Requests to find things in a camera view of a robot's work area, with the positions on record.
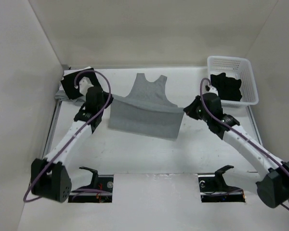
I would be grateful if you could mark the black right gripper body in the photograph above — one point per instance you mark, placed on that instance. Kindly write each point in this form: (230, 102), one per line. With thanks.
(195, 110)

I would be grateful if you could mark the grey tank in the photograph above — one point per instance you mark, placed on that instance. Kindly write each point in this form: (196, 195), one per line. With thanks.
(146, 110)
(73, 97)

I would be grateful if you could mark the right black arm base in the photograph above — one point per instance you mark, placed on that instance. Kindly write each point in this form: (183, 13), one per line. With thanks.
(213, 188)

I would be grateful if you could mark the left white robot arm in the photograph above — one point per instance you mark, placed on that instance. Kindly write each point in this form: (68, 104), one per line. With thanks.
(50, 178)

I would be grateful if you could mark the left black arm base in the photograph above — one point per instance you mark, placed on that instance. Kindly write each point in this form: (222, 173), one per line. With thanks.
(88, 186)

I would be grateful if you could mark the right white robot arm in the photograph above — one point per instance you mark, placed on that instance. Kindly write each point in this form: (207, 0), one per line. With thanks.
(271, 182)

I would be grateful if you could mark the black tank top in basket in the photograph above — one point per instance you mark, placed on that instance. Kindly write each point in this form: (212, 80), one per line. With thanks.
(228, 87)

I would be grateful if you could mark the folded black tank top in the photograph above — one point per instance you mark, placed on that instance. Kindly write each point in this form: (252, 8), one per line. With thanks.
(68, 81)

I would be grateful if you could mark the folded grey tank top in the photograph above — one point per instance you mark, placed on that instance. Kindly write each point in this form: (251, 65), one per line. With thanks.
(73, 97)

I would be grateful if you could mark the folded white tank top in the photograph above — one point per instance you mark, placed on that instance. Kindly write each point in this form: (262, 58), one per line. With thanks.
(71, 71)

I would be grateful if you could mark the white plastic basket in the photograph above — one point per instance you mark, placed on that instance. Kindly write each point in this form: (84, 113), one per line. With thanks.
(238, 68)

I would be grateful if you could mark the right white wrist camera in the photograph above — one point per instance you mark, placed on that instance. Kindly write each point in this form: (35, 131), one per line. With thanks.
(211, 89)

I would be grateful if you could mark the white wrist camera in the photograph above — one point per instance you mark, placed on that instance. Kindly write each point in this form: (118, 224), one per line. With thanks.
(211, 89)
(84, 85)

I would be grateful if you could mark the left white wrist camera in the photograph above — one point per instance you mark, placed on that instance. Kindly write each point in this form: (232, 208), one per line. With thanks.
(84, 85)

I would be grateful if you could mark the silver table rail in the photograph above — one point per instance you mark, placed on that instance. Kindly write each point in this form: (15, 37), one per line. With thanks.
(48, 143)

